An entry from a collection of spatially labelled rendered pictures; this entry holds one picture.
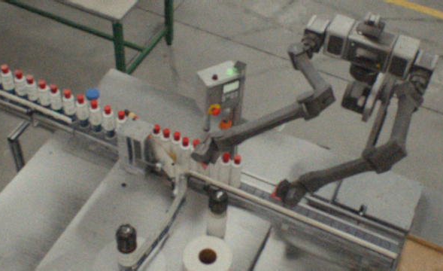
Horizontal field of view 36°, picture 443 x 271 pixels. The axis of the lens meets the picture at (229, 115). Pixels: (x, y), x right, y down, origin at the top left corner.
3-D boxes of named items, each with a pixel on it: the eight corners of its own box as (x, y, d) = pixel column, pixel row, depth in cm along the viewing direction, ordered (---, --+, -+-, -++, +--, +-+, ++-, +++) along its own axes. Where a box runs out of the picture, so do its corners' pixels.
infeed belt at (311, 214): (74, 133, 338) (74, 128, 335) (83, 123, 343) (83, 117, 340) (392, 264, 297) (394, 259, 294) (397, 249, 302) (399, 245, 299)
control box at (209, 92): (195, 103, 295) (195, 71, 281) (228, 90, 302) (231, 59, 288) (206, 118, 289) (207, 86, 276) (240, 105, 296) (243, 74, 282)
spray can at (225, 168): (219, 188, 314) (222, 160, 299) (216, 180, 318) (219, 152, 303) (230, 186, 316) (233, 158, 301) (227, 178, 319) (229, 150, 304)
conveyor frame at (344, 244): (73, 136, 338) (72, 130, 334) (86, 122, 345) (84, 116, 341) (391, 268, 296) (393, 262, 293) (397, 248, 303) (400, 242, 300)
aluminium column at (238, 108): (224, 166, 330) (232, 66, 281) (228, 159, 333) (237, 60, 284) (232, 169, 329) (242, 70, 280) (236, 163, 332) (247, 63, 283)
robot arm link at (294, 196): (321, 185, 290) (308, 172, 288) (312, 205, 283) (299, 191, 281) (301, 192, 299) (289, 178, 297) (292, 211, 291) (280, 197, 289)
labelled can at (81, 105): (77, 126, 336) (72, 98, 321) (83, 120, 339) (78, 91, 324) (86, 130, 334) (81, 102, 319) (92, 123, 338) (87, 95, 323)
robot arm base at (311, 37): (320, 52, 307) (323, 31, 299) (314, 62, 302) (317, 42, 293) (301, 46, 309) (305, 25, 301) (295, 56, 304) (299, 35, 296)
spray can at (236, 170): (233, 178, 319) (236, 150, 304) (242, 184, 317) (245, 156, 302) (226, 185, 316) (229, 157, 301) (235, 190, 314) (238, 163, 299)
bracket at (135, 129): (116, 132, 301) (116, 130, 300) (128, 116, 308) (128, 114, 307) (143, 142, 297) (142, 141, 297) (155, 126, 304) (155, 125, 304)
